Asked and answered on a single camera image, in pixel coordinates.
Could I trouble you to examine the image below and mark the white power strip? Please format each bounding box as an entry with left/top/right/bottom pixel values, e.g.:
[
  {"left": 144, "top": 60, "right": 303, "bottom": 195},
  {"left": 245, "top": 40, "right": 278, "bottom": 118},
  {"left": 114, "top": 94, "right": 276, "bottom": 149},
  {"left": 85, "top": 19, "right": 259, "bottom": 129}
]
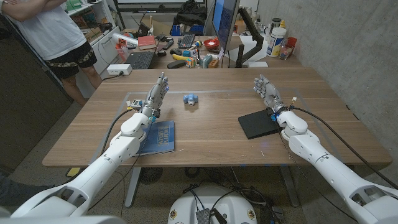
[{"left": 106, "top": 63, "right": 133, "bottom": 76}]

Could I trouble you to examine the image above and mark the black backpack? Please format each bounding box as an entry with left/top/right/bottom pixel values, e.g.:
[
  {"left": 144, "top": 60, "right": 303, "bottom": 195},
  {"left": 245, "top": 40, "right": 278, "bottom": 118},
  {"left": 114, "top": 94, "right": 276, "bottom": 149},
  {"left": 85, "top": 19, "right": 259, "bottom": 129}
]
[{"left": 172, "top": 0, "right": 208, "bottom": 27}]

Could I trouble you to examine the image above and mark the red book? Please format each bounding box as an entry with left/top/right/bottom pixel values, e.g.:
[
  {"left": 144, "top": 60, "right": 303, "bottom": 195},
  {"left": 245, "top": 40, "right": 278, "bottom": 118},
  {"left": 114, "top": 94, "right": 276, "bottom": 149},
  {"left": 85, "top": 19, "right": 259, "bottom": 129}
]
[{"left": 137, "top": 35, "right": 157, "bottom": 51}]

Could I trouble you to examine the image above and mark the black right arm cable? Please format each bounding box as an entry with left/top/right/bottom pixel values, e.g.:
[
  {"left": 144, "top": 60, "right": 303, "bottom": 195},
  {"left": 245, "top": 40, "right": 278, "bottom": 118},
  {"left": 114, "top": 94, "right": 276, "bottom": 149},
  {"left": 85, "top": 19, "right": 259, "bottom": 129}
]
[{"left": 290, "top": 96, "right": 398, "bottom": 190}]

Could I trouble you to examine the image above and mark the blue hardcover book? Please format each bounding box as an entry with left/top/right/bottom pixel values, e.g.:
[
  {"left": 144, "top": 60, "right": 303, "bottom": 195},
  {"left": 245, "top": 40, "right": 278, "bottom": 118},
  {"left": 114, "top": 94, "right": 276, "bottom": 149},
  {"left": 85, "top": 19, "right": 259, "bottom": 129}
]
[{"left": 136, "top": 120, "right": 176, "bottom": 156}]

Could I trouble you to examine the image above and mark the black round floor fan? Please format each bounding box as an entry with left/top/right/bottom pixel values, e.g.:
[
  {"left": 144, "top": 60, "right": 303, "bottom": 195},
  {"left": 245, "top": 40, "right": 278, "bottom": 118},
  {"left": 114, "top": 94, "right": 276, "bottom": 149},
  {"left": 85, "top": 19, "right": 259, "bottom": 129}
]
[{"left": 139, "top": 167, "right": 164, "bottom": 185}]

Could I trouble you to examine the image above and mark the teal sponge holder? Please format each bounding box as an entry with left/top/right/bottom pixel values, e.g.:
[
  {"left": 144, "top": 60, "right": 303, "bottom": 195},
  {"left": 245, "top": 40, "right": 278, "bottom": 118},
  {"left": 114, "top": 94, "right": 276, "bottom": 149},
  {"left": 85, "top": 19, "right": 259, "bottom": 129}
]
[{"left": 201, "top": 54, "right": 213, "bottom": 69}]

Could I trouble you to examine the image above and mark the person in white shirt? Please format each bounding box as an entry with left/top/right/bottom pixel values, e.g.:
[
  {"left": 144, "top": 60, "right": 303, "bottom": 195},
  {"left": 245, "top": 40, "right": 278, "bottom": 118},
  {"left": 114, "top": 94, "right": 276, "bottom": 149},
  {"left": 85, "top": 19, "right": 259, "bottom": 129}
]
[{"left": 0, "top": 0, "right": 103, "bottom": 106}]

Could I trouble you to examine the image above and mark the black keyboard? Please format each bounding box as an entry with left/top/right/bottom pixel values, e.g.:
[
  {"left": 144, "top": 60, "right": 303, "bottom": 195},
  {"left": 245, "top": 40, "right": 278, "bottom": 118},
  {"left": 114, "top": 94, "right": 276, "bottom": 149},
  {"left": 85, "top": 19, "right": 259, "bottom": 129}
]
[{"left": 177, "top": 34, "right": 196, "bottom": 49}]

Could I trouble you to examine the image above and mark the black oblong case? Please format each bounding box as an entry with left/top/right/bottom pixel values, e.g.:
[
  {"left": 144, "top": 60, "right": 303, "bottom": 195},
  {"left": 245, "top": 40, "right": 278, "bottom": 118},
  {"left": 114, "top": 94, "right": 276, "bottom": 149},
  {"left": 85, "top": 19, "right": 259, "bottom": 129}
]
[{"left": 167, "top": 60, "right": 187, "bottom": 70}]

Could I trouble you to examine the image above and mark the blue storage bin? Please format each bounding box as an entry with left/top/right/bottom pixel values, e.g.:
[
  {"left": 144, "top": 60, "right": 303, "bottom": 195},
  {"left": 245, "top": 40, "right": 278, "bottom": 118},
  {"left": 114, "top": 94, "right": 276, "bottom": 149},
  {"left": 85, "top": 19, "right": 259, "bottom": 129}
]
[{"left": 170, "top": 24, "right": 205, "bottom": 37}]

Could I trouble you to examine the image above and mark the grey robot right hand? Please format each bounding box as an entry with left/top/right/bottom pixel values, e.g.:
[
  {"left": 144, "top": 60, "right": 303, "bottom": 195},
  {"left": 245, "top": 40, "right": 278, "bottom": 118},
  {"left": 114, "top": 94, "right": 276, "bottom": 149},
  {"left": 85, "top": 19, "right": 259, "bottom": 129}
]
[{"left": 252, "top": 73, "right": 287, "bottom": 114}]

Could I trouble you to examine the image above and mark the white shelf cabinet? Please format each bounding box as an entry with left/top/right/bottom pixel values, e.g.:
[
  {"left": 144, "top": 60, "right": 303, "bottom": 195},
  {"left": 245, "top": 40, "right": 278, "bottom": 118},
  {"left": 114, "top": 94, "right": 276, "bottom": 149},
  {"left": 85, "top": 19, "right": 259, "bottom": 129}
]
[{"left": 63, "top": 0, "right": 122, "bottom": 75}]

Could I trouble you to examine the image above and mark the computer monitor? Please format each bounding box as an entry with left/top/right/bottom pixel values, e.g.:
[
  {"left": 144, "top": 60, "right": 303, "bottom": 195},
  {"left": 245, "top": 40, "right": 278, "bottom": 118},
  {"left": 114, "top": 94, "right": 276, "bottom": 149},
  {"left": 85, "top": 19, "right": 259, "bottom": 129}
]
[{"left": 211, "top": 0, "right": 241, "bottom": 52}]

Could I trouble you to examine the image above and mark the black folder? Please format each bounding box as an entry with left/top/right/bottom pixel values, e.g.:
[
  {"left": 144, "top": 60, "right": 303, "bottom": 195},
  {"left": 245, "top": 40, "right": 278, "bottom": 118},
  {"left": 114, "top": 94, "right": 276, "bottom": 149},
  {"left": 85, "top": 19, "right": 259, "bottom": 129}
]
[{"left": 238, "top": 108, "right": 282, "bottom": 140}]

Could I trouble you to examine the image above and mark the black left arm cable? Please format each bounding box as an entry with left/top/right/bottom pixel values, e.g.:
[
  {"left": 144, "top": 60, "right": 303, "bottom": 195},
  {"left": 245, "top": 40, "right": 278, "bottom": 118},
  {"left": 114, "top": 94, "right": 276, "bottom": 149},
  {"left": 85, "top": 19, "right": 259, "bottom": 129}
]
[{"left": 99, "top": 107, "right": 137, "bottom": 156}]

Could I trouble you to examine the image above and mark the red bowl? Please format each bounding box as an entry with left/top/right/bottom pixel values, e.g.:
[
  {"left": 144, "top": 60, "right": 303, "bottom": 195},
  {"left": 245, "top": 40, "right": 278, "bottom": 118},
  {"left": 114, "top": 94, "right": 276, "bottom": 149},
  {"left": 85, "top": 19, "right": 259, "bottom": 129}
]
[{"left": 203, "top": 37, "right": 221, "bottom": 50}]

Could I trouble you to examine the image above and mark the grey table leg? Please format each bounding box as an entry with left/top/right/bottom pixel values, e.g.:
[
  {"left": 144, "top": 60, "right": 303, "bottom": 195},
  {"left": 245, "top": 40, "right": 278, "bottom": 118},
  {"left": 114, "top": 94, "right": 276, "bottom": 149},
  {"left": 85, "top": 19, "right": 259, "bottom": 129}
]
[
  {"left": 124, "top": 167, "right": 142, "bottom": 208},
  {"left": 278, "top": 166, "right": 301, "bottom": 208}
]

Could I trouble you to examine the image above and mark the white wipes canister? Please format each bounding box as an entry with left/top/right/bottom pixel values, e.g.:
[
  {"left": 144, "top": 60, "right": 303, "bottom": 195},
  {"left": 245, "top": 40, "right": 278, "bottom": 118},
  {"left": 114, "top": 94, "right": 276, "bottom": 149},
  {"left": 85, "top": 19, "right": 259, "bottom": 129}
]
[{"left": 266, "top": 27, "right": 287, "bottom": 58}]

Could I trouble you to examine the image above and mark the blue toy camera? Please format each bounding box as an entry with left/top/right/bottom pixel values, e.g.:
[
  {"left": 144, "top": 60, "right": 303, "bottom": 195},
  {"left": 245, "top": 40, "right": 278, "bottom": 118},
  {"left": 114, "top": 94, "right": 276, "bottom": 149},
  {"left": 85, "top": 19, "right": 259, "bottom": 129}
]
[{"left": 182, "top": 93, "right": 199, "bottom": 106}]

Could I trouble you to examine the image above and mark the black laptop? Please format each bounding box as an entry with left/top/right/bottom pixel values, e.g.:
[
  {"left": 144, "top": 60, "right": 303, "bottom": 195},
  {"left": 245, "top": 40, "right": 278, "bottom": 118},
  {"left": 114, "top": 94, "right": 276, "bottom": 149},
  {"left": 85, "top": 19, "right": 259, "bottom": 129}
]
[{"left": 123, "top": 34, "right": 165, "bottom": 70}]

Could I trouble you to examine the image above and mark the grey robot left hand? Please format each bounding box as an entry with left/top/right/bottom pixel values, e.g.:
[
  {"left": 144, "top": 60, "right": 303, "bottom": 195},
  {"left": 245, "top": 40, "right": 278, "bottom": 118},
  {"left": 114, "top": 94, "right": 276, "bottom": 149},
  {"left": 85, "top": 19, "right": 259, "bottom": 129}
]
[{"left": 141, "top": 72, "right": 170, "bottom": 118}]

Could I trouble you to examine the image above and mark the white robot torso base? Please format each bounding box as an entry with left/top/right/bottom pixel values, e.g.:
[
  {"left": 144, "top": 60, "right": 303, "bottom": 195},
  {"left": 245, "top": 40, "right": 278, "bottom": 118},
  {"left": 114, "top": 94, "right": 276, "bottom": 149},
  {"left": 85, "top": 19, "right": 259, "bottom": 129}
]
[{"left": 167, "top": 185, "right": 258, "bottom": 224}]

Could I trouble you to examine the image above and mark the white rolled tube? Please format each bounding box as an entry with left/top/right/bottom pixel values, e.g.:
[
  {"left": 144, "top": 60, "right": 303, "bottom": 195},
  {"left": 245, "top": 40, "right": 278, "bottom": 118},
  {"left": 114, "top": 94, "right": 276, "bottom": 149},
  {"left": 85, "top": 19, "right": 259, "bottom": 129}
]
[{"left": 111, "top": 32, "right": 139, "bottom": 48}]

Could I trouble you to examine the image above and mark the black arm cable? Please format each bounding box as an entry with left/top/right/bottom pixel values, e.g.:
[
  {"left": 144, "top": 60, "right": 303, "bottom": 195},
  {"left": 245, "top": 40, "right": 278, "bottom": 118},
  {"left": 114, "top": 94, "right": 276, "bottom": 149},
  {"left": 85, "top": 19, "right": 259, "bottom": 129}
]
[
  {"left": 99, "top": 107, "right": 137, "bottom": 156},
  {"left": 290, "top": 96, "right": 398, "bottom": 190}
]

